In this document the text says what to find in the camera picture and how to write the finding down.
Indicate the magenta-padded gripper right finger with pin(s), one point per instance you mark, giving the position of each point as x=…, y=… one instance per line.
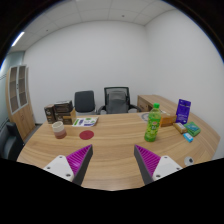
x=166, y=165

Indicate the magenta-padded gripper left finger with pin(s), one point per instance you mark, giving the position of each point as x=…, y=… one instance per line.
x=60, y=165

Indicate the green drink bottle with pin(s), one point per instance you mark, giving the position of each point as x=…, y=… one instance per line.
x=153, y=126

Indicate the white and pink ribbed cup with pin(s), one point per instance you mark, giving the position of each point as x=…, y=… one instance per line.
x=59, y=130

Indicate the small blue packet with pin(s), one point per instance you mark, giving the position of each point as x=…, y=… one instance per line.
x=188, y=137

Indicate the small tan box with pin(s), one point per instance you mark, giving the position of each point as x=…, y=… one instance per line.
x=180, y=127

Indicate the flat round red coaster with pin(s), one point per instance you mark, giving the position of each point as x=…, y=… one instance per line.
x=86, y=134

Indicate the green packet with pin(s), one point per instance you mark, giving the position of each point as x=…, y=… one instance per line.
x=192, y=129

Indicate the orange cardboard box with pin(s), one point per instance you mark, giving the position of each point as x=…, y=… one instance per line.
x=167, y=119

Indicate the dark brown and tan carton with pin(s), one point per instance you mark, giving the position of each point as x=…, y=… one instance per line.
x=66, y=118

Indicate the printed white leaflet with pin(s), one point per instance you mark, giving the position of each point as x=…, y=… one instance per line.
x=85, y=121

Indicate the paper with round print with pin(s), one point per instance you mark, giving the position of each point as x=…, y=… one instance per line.
x=144, y=116

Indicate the black armchair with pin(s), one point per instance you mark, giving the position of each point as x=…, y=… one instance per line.
x=10, y=141

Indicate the purple stand-up pouch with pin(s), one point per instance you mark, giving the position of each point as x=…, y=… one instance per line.
x=183, y=111

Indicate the black flat box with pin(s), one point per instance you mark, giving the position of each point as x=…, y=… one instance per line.
x=63, y=106

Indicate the wooden shelf cabinet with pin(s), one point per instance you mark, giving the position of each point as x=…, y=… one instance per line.
x=21, y=116

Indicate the wooden side desk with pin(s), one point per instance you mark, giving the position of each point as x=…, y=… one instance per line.
x=145, y=102

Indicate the grey office chair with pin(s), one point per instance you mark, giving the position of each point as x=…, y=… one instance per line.
x=84, y=101

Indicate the black mesh office chair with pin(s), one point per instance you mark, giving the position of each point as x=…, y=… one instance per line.
x=116, y=100

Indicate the ceiling light strip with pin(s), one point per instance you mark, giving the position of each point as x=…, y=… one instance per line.
x=18, y=39

